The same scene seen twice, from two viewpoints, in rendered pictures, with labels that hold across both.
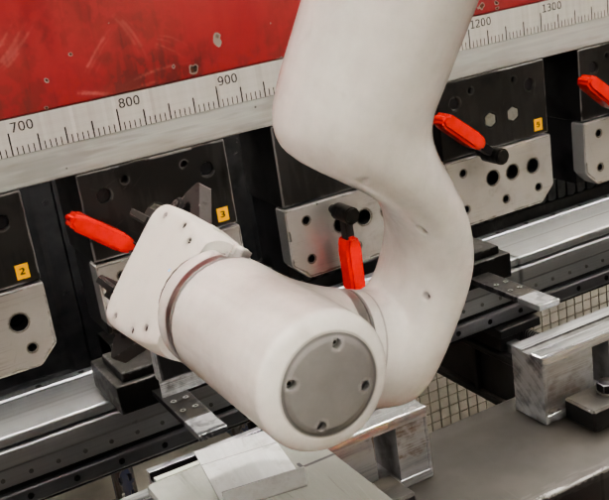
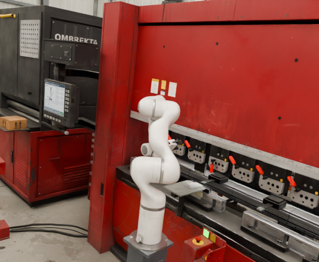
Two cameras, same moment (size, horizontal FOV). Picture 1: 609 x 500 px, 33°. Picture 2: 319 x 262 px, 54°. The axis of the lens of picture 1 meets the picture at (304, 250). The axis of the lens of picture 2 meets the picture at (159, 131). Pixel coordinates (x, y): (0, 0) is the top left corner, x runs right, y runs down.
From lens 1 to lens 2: 1.93 m
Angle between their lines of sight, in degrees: 70
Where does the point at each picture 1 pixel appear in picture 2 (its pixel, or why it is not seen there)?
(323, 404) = (143, 151)
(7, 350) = (178, 152)
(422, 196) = not seen: hidden behind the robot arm
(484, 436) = (234, 219)
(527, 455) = (229, 222)
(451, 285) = not seen: hidden behind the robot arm
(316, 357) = (144, 146)
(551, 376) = (244, 217)
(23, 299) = (181, 147)
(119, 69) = (198, 128)
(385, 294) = not seen: hidden behind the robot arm
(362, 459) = (210, 200)
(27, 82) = (189, 125)
